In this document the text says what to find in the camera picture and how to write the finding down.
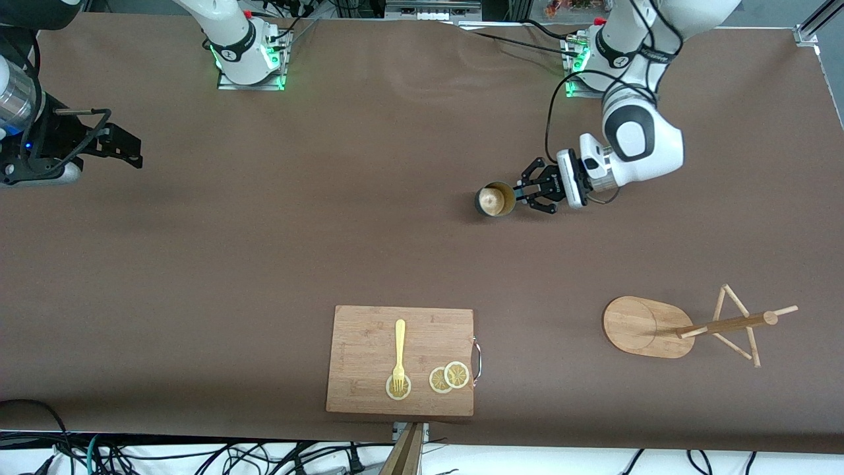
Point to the dark teal mug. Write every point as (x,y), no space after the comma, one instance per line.
(494,201)

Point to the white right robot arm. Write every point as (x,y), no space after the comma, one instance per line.
(234,39)

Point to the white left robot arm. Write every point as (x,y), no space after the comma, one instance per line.
(643,142)

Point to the wooden mug rack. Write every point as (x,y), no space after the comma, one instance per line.
(643,326)

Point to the lemon slice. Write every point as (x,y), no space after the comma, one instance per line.
(390,393)
(457,375)
(436,381)

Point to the grey power strip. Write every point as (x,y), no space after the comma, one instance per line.
(432,10)

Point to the yellow plastic fork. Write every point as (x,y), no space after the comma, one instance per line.
(399,343)

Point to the bamboo cutting board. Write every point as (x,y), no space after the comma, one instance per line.
(395,349)

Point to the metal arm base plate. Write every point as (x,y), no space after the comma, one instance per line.
(254,86)
(587,95)

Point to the metal post bracket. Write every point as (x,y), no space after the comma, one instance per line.
(398,430)

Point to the aluminium frame profile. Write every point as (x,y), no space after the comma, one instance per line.
(814,26)

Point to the wooden post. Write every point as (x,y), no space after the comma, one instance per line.
(403,455)

